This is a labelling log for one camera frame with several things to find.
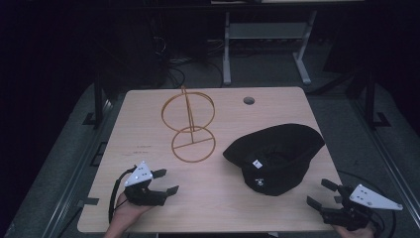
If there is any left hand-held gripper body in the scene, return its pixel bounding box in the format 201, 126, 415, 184
124, 161, 167, 207

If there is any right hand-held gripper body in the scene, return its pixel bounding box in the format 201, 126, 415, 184
321, 183, 404, 232

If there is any golden wire hat stand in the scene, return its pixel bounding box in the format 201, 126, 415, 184
160, 85, 218, 164

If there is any black cap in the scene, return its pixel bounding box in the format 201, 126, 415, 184
222, 123, 327, 197

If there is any person's right hand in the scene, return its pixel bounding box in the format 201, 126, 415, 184
332, 223, 376, 238

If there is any person's left hand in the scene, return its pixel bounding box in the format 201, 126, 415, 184
113, 191, 155, 232

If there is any black metal stand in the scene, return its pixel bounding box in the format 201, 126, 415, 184
81, 70, 115, 129
346, 67, 392, 131

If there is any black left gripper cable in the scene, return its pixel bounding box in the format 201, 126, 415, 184
107, 166, 137, 224

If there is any grey metal frame rail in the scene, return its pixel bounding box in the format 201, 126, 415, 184
41, 92, 127, 238
348, 98, 420, 221

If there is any bundle of floor cables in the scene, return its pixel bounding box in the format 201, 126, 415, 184
152, 34, 226, 89

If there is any grey metal desk frame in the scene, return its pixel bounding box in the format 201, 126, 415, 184
222, 9, 319, 86

